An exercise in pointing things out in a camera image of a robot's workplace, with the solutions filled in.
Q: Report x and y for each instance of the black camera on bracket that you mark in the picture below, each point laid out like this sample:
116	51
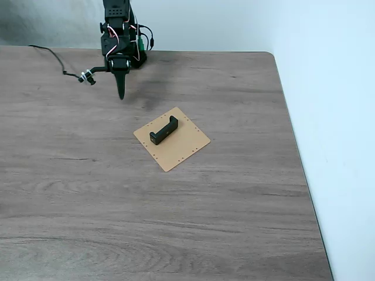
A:
88	76

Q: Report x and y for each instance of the black U-shaped block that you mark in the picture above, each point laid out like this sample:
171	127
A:
164	133

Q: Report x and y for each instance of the green connector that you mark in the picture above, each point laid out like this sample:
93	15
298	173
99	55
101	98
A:
141	47

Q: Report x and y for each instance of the orange square board with holes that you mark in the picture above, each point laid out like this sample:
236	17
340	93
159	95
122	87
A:
181	149

